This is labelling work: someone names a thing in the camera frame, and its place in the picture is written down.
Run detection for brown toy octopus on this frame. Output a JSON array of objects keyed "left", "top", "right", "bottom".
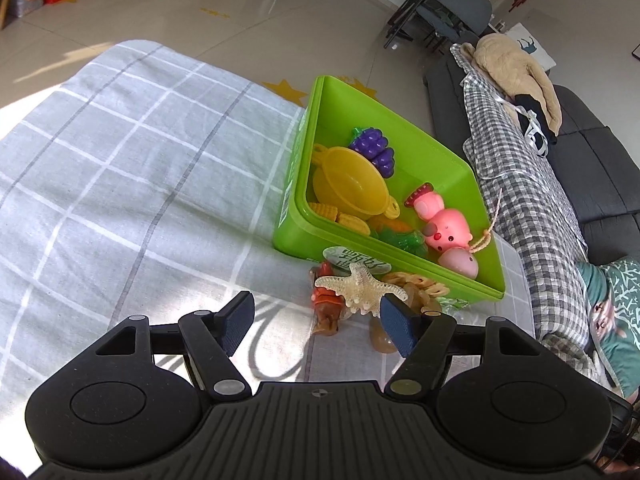
[{"left": 369, "top": 272, "right": 449, "bottom": 354}]

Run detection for beige starfish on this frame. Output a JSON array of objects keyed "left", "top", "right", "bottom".
[{"left": 314, "top": 263, "right": 409, "bottom": 318}]

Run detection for orange toy pumpkin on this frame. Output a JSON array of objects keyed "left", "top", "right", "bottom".
[{"left": 367, "top": 216, "right": 428, "bottom": 259}]

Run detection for pink pig toy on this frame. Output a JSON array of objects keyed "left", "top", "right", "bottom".
[{"left": 404, "top": 182, "right": 497, "bottom": 254}]

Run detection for yellow toy corn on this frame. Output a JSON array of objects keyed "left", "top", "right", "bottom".
[{"left": 309, "top": 203, "right": 371, "bottom": 236}]

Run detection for yellow toy pot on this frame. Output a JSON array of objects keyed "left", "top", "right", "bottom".
[{"left": 311, "top": 144, "right": 400, "bottom": 220}]

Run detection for purple toy grapes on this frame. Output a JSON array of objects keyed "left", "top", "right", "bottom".
[{"left": 348, "top": 128, "right": 395, "bottom": 179}]

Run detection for green plastic box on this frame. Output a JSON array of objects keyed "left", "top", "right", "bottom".
[{"left": 273, "top": 76, "right": 506, "bottom": 304}]

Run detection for grey checked table cloth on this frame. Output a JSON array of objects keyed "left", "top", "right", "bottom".
[{"left": 0, "top": 39, "right": 536, "bottom": 411}]

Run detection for teal patterned pillow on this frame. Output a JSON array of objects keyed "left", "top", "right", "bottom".
[{"left": 576, "top": 257, "right": 639, "bottom": 402}]

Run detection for black white garment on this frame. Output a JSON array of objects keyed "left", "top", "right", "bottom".
[{"left": 512, "top": 94, "right": 556, "bottom": 157}]

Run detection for dark grey sofa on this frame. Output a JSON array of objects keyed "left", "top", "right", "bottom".
[{"left": 423, "top": 54, "right": 640, "bottom": 264}]

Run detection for beige blanket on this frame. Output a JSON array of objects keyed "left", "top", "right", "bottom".
[{"left": 460, "top": 34, "right": 562, "bottom": 136}]

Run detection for white deer cushion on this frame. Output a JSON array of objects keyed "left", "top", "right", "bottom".
[{"left": 506, "top": 23, "right": 556, "bottom": 73}]

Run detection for grey chair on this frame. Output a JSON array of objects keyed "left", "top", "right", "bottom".
[{"left": 384, "top": 0, "right": 492, "bottom": 49}]

